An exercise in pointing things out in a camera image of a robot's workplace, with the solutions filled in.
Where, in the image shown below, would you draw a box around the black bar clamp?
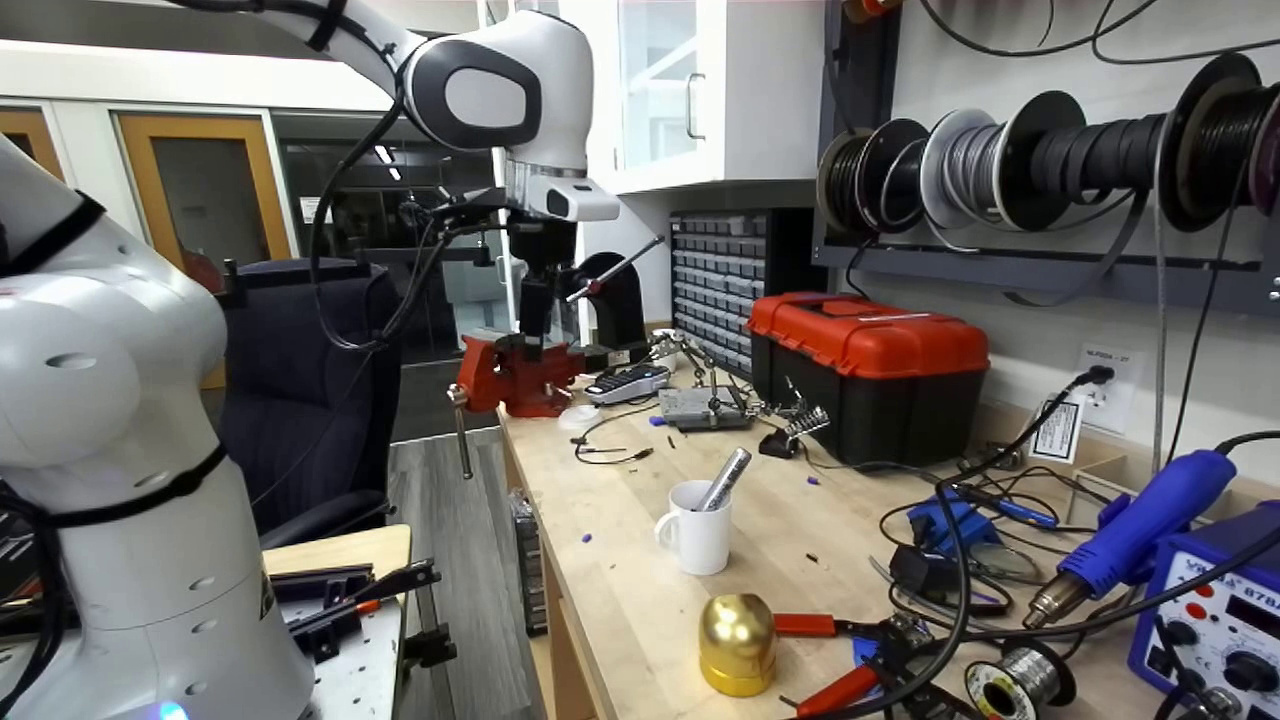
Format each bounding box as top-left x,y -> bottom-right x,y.
267,556 -> 445,670

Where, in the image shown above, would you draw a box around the black power cable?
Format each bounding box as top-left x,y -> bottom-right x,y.
796,364 -> 1120,720

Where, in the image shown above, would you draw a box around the white mug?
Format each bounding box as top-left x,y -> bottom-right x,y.
653,476 -> 734,582

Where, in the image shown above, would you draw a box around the blue hot air gun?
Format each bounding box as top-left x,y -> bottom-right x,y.
1021,448 -> 1243,634

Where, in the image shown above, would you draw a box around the red bench vise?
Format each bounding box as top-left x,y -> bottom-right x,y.
445,332 -> 589,484

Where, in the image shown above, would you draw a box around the large black wire spool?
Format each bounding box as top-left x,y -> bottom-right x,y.
1154,47 -> 1280,235

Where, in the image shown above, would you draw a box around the blue soldering station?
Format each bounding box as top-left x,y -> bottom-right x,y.
1122,531 -> 1280,720

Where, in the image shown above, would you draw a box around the gold metal dome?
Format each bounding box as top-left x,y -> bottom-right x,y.
695,589 -> 781,705

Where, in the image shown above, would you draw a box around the grey parts drawer cabinet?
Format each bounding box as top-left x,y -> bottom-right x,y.
666,207 -> 781,379

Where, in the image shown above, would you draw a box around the helping hands tool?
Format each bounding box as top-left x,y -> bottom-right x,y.
755,377 -> 834,463

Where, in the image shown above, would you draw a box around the white wall outlet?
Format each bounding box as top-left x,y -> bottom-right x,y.
1073,344 -> 1141,432

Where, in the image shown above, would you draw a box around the white wire spool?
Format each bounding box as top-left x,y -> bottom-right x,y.
914,103 -> 1007,233

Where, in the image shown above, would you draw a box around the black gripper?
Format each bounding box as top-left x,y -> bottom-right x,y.
503,215 -> 583,352

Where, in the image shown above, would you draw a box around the small black wire spool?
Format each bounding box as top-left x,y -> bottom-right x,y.
814,129 -> 887,248

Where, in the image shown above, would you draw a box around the solder wire spool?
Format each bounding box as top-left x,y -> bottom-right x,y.
960,640 -> 1081,720

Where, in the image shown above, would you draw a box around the wooden side table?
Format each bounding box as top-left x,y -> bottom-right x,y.
260,520 -> 420,720

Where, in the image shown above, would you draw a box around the long black tubing spool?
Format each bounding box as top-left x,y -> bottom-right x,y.
995,90 -> 1172,235

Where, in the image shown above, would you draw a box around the red and black toolbox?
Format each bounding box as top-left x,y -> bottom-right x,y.
743,287 -> 995,473

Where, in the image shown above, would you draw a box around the red handled pliers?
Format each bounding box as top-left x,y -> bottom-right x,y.
766,609 -> 934,720

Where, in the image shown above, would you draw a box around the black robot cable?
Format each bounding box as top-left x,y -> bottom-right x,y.
172,0 -> 465,359

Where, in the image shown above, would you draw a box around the black camera stand bar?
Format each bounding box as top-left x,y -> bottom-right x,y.
394,185 -> 533,240

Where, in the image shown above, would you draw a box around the black office chair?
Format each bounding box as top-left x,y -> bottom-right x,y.
216,258 -> 404,551

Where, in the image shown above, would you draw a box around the blue connector clip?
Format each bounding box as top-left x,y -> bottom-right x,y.
905,492 -> 1003,563

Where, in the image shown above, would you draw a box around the black marker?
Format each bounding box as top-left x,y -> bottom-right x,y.
695,448 -> 755,517

